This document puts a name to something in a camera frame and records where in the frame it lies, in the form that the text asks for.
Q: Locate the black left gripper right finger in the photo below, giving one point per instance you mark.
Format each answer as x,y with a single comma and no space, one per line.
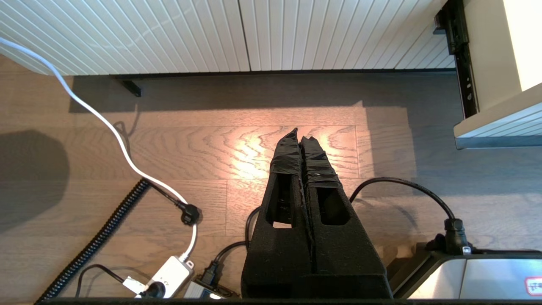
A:
347,258

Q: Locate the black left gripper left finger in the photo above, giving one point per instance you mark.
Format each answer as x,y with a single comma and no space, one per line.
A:
279,254

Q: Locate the white ribbed drawer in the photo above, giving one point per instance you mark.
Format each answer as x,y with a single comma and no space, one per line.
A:
491,51

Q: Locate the small grey adapter box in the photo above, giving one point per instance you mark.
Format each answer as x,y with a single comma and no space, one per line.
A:
199,290

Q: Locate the white power strip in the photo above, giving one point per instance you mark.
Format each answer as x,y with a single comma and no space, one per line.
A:
171,275

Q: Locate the black cabinet leg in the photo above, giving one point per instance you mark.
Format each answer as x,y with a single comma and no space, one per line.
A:
131,87

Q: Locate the white ribbed cabinet front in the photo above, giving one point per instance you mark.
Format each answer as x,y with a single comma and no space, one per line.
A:
127,34
338,34

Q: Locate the black drawer slide rail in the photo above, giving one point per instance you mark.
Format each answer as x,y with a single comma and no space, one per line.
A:
461,63

